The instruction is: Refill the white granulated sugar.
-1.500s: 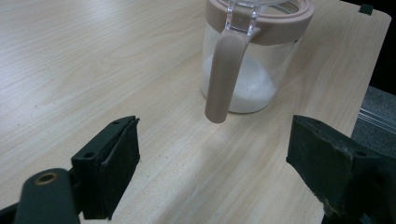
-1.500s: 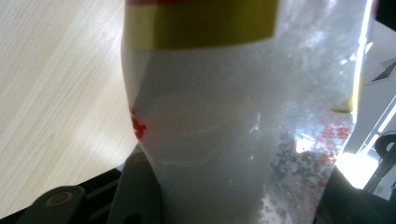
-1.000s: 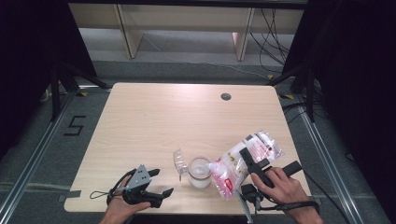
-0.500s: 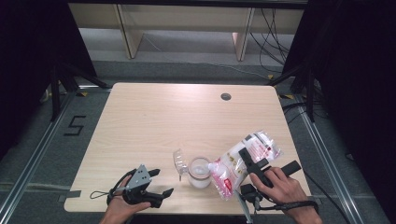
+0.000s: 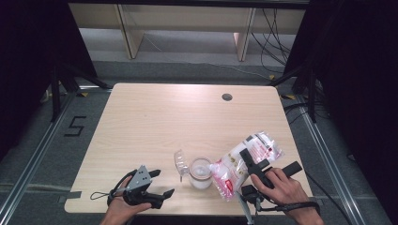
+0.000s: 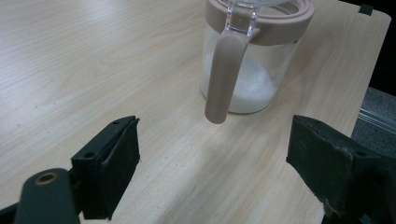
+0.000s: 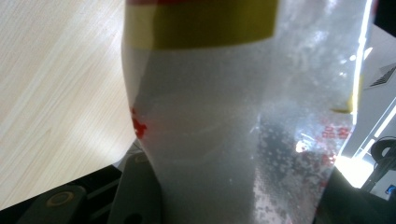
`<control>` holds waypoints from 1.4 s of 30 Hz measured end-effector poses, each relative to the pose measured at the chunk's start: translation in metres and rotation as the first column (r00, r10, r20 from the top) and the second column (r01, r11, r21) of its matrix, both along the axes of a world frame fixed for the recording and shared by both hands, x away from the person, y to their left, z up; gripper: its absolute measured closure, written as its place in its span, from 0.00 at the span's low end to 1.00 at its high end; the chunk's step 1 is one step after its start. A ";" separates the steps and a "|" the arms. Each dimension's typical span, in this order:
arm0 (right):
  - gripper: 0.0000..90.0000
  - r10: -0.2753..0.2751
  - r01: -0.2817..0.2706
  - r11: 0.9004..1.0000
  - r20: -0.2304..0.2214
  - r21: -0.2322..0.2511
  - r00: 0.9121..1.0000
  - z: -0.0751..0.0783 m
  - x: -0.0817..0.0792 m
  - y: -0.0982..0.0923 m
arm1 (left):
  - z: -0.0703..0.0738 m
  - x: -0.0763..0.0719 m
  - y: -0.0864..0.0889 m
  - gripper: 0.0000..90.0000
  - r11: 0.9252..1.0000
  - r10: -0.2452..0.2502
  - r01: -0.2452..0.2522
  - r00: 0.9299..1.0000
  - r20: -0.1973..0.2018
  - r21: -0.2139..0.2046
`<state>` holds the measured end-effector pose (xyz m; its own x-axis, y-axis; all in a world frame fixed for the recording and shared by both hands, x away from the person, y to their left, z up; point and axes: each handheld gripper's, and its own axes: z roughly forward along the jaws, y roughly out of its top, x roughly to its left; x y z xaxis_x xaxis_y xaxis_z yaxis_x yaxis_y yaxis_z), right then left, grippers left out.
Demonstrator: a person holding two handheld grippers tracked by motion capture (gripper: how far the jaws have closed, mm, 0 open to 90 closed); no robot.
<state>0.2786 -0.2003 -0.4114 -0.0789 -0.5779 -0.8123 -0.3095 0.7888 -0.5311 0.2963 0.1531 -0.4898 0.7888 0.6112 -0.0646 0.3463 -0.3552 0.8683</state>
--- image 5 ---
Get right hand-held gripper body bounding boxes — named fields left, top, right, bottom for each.
left=236, top=160, right=304, bottom=225

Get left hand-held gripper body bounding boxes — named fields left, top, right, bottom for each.
left=122, top=164, right=164, bottom=210

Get red and white spout pouch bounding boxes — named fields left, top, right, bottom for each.
left=208, top=130, right=284, bottom=201

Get clear glass jar with lid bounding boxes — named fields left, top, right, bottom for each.
left=174, top=149, right=216, bottom=190

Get person's right hand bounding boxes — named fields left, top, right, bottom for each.
left=250, top=167, right=314, bottom=217

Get person's left hand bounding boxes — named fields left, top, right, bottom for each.
left=106, top=176, right=152, bottom=219

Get grey tape strip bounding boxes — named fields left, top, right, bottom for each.
left=57, top=190, right=83, bottom=203

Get black metal stand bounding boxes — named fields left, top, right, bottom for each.
left=268, top=64, right=318, bottom=124
left=50, top=62, right=113, bottom=124

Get dark curtain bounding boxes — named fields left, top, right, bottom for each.
left=0, top=0, right=99, bottom=162
left=283, top=0, right=398, bottom=219

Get light wooden shelf unit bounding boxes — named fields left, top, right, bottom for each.
left=68, top=3, right=307, bottom=63

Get black wrist strap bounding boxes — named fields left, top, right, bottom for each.
left=106, top=168, right=138, bottom=207
left=257, top=201, right=321, bottom=215

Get thin grey cord loop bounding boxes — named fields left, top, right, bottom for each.
left=89, top=191, right=111, bottom=202

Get black floor cables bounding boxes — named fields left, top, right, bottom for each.
left=283, top=101, right=329, bottom=126

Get long black floor cable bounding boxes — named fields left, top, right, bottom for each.
left=304, top=172, right=355, bottom=225

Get aluminium floor rail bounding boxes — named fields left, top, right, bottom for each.
left=295, top=95, right=364, bottom=225
left=0, top=90, right=78, bottom=217

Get short aluminium cross rail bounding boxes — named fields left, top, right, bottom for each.
left=74, top=84, right=114, bottom=94

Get bundle of black cables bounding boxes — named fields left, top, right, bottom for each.
left=251, top=8, right=294, bottom=74

